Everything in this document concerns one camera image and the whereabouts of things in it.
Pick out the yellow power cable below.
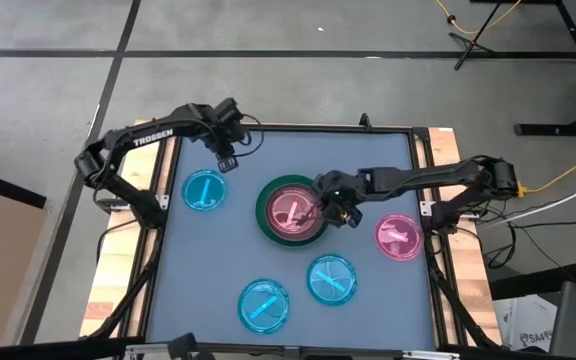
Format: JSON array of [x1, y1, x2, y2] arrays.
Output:
[[516, 147, 576, 196]]

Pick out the white printed box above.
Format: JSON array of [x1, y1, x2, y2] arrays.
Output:
[[492, 293, 559, 353]]

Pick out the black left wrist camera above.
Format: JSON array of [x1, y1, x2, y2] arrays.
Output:
[[214, 97, 244, 124]]

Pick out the large green plastic plate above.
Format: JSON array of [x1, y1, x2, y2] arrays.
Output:
[[254, 174, 330, 249]]

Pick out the black floor cables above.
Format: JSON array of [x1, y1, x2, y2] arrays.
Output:
[[475, 207, 576, 281]]

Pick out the pink translucent plastic plate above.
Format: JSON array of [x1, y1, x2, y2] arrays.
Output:
[[374, 213, 425, 262], [266, 184, 327, 241], [266, 183, 328, 243]]

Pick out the black table-level camera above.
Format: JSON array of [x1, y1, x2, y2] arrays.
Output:
[[166, 332, 200, 357]]

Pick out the wooden table board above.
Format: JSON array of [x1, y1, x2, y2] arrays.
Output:
[[78, 118, 503, 351]]

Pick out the black left wrist camera cable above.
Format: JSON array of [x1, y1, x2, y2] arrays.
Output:
[[239, 113, 265, 159]]

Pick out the yellow floor cable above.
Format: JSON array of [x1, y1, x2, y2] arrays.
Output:
[[434, 0, 523, 36]]

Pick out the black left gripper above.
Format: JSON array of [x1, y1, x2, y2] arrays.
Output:
[[200, 112, 249, 174]]

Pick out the black aluminium table frame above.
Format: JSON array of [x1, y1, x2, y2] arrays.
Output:
[[80, 119, 502, 351]]

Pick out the blue translucent plastic plate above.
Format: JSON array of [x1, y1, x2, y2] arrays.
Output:
[[305, 253, 358, 307], [181, 168, 227, 212], [237, 278, 291, 335]]

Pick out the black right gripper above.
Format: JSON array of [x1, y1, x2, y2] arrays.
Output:
[[296, 170, 369, 226]]

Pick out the white cable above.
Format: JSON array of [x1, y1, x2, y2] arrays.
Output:
[[487, 174, 576, 229]]

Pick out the silver metal bar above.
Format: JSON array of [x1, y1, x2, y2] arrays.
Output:
[[123, 342, 462, 360]]

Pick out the black tripod stand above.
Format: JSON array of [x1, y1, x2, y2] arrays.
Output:
[[448, 0, 519, 72]]

